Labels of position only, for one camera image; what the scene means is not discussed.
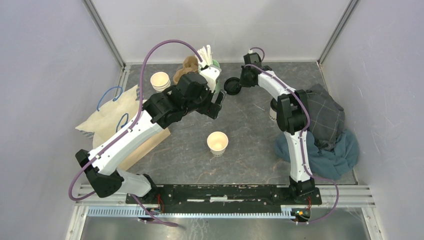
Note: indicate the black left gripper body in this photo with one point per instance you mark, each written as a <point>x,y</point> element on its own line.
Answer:
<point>213,109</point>

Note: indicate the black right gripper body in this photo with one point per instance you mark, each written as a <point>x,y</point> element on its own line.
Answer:
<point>244,80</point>

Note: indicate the white paper coffee cup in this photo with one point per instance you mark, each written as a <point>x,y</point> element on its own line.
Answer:
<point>273,110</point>

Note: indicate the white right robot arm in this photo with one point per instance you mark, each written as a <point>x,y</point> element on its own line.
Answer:
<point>292,118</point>

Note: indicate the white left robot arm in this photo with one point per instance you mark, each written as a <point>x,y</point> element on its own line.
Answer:
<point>193,93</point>

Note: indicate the checkered paper takeout bag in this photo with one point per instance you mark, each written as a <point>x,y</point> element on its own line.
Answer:
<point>104,123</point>

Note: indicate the black spare cup lid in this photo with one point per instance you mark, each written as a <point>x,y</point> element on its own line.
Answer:
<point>232,86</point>

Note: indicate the green straw holder cup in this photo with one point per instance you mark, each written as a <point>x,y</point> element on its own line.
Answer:
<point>216,63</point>

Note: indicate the white paper-wrapped straws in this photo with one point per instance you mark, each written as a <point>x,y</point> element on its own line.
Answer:
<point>205,56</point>

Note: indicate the brown cardboard cup carrier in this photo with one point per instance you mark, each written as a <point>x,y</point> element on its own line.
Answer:
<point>190,64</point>

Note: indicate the stack of white paper cups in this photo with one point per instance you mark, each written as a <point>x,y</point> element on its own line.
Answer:
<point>160,81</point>

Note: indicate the grey checked cloth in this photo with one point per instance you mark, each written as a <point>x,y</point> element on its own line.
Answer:
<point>327,117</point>

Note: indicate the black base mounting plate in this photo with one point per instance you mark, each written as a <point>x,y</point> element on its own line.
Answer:
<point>227,199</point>

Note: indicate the teal blue cloth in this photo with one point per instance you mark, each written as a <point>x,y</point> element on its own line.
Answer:
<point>332,164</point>

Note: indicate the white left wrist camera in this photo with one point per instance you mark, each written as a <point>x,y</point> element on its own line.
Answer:
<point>211,74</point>

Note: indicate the aluminium frame rail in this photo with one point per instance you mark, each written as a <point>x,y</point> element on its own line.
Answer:
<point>117,205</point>

